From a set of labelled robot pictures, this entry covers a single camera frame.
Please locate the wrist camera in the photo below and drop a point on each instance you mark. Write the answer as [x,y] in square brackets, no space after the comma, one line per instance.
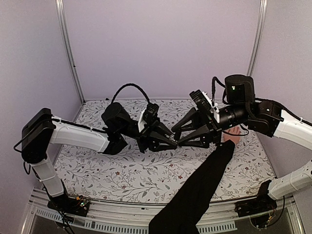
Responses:
[147,116]
[205,105]

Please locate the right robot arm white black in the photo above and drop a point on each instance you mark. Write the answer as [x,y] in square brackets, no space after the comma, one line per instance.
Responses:
[264,116]

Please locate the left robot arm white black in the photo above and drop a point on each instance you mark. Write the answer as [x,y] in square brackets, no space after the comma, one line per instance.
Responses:
[45,129]

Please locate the black sleeved forearm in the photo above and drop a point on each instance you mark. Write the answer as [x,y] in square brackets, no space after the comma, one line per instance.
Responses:
[192,200]

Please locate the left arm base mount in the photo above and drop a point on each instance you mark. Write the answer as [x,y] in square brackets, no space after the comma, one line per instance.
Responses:
[78,205]

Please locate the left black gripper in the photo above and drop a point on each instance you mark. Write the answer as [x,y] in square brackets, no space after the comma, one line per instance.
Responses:
[144,138]

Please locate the aluminium frame post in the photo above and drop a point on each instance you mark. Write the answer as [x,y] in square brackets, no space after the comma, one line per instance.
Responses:
[258,36]
[68,49]

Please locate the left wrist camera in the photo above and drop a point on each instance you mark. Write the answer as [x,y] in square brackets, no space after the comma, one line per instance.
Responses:
[147,116]

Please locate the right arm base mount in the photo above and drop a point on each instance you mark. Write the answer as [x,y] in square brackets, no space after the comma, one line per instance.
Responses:
[261,203]

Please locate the left aluminium frame post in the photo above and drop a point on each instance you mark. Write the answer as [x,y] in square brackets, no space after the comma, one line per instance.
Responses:
[68,49]

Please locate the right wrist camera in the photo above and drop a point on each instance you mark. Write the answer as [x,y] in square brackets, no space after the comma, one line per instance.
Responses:
[205,105]

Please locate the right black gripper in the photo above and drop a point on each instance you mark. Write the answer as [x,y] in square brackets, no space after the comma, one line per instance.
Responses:
[211,129]

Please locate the right aluminium frame post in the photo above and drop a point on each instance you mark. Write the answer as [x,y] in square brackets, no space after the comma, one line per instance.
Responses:
[258,36]

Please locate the person's bare hand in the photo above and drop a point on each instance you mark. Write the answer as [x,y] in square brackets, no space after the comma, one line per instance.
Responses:
[232,134]

